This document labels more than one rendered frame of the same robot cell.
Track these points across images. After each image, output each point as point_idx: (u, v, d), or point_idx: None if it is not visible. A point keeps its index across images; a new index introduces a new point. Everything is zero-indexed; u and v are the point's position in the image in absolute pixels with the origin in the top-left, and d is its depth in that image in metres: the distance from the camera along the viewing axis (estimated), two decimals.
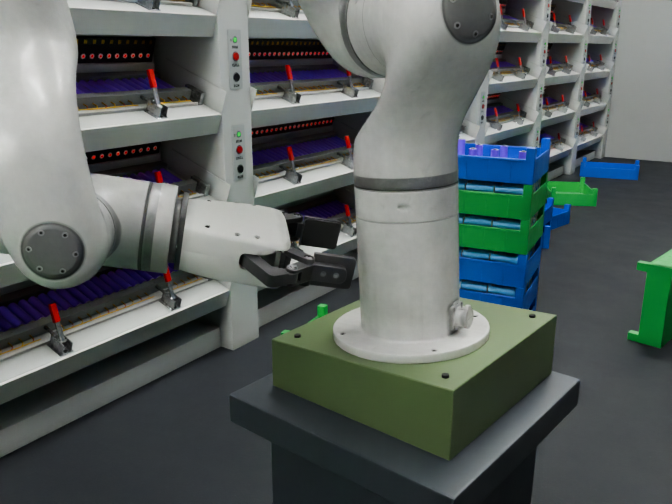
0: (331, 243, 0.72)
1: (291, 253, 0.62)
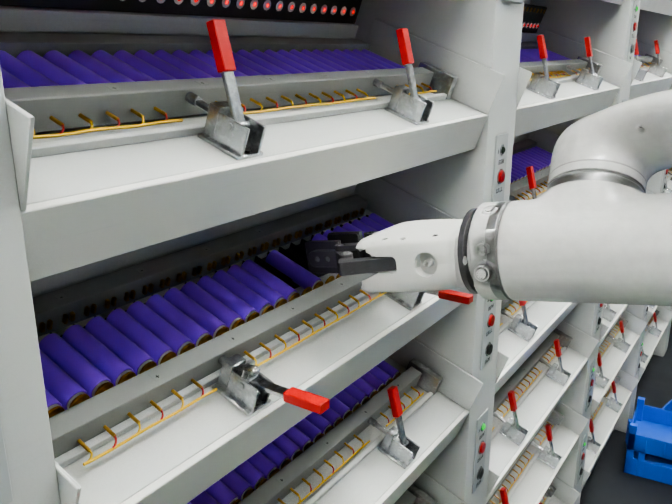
0: (317, 263, 0.68)
1: None
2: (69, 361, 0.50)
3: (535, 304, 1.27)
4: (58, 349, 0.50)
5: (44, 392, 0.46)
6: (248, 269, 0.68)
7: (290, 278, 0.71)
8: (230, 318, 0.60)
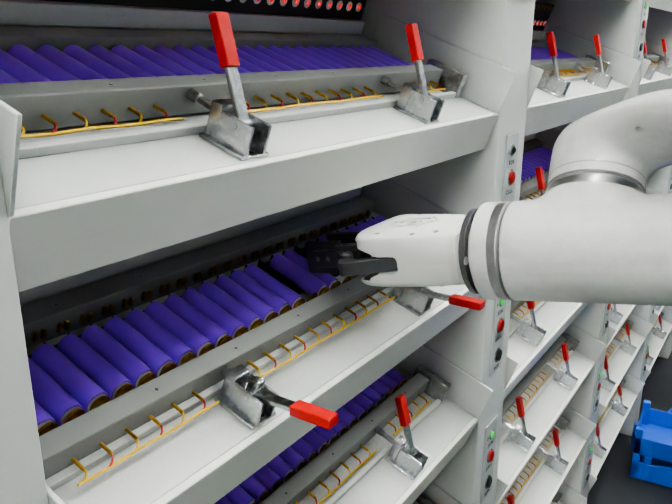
0: (331, 240, 0.70)
1: None
2: (63, 373, 0.47)
3: (543, 307, 1.25)
4: (52, 360, 0.48)
5: (36, 407, 0.44)
6: (251, 274, 0.66)
7: (295, 283, 0.68)
8: (233, 326, 0.57)
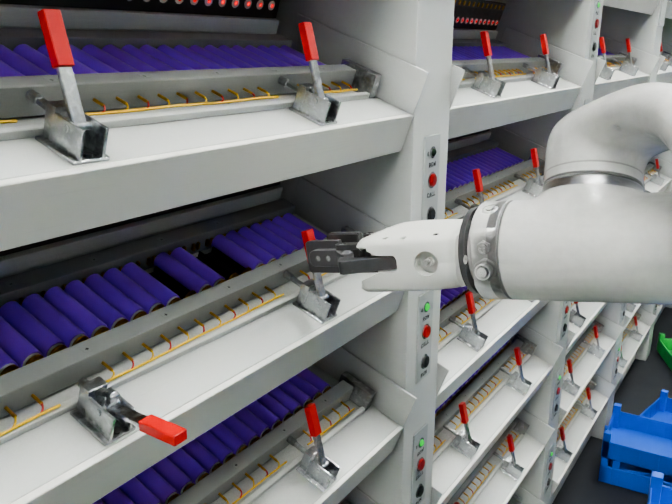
0: (318, 263, 0.68)
1: None
2: None
3: (490, 311, 1.23)
4: None
5: None
6: (128, 272, 0.64)
7: (178, 282, 0.67)
8: (92, 326, 0.56)
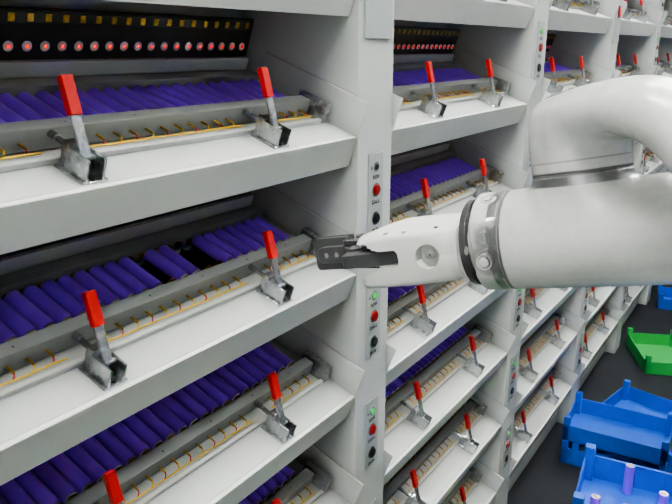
0: (326, 261, 0.69)
1: None
2: None
3: (443, 302, 1.39)
4: None
5: None
6: (123, 265, 0.81)
7: (163, 272, 0.84)
8: None
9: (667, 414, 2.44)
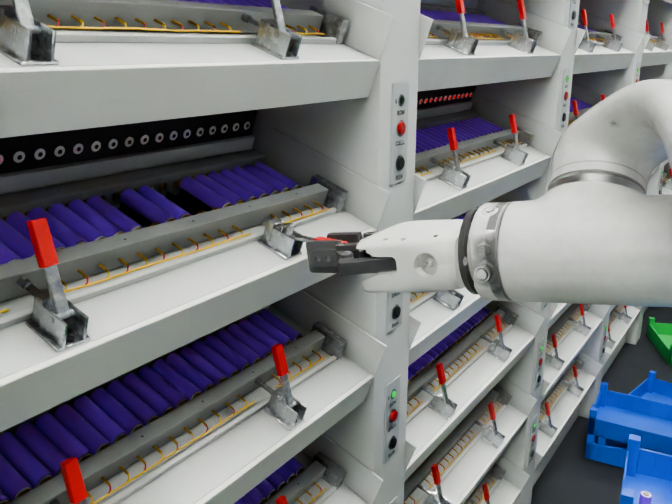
0: (318, 263, 0.68)
1: None
2: None
3: None
4: None
5: None
6: (93, 205, 0.65)
7: (143, 216, 0.68)
8: None
9: None
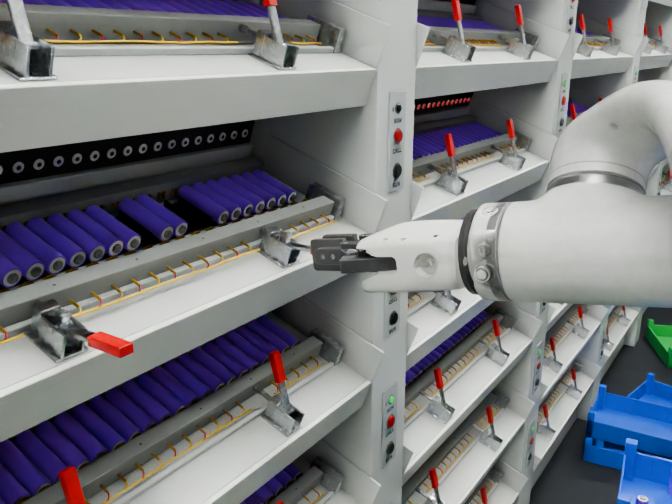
0: (322, 261, 0.68)
1: None
2: None
3: None
4: None
5: None
6: (91, 214, 0.66)
7: (141, 225, 0.68)
8: (50, 257, 0.57)
9: None
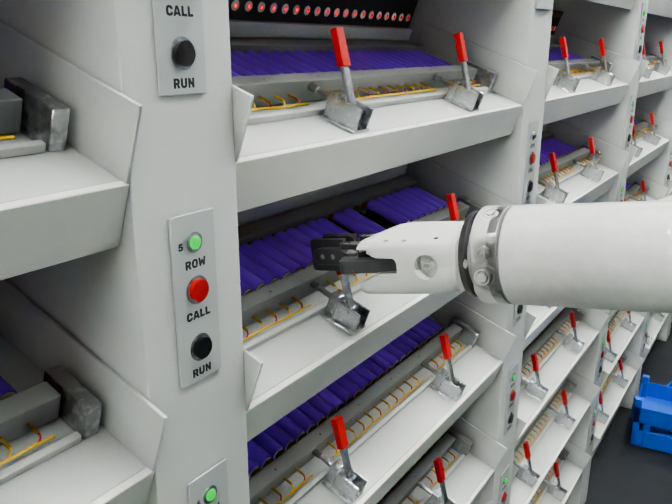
0: (322, 261, 0.69)
1: None
2: None
3: None
4: None
5: None
6: (322, 224, 0.84)
7: (355, 232, 0.86)
8: None
9: None
